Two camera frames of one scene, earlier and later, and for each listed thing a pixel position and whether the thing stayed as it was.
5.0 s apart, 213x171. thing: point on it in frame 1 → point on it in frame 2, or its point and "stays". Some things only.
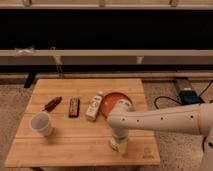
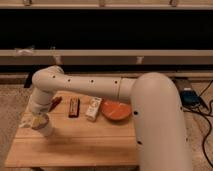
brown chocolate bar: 74,107 stays
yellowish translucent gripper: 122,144 → 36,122
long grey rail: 111,57 stays
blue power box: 190,97 stays
